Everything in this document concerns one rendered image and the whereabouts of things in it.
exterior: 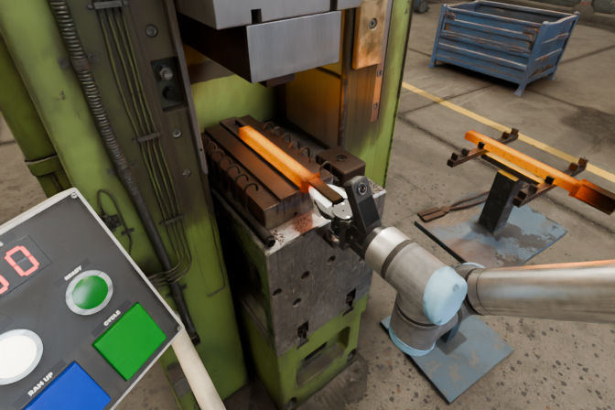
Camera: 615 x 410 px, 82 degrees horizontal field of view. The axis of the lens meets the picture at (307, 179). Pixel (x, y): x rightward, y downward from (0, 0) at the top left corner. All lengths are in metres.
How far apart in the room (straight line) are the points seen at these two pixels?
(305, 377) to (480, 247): 0.77
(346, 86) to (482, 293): 0.59
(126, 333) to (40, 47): 0.44
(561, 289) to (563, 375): 1.32
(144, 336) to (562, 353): 1.74
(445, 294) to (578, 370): 1.41
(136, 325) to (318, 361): 0.99
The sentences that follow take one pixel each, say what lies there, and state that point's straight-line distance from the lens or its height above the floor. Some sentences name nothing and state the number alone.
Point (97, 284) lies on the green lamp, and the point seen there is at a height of 1.09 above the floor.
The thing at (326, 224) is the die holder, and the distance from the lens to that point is 0.86.
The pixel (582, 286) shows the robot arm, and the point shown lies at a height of 1.09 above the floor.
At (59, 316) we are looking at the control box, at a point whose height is 1.09.
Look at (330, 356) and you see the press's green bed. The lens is 1.52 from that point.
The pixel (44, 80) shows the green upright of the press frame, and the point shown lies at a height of 1.30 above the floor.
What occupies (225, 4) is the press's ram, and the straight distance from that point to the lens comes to 0.60.
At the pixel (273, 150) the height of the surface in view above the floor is 1.02.
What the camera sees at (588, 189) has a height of 0.96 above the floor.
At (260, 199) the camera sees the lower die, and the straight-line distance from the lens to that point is 0.83.
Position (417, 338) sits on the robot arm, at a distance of 0.73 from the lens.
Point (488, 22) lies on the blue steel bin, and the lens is 4.54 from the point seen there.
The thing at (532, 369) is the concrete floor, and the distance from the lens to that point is 1.91.
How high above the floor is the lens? 1.50
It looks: 36 degrees down
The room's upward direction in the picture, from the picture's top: straight up
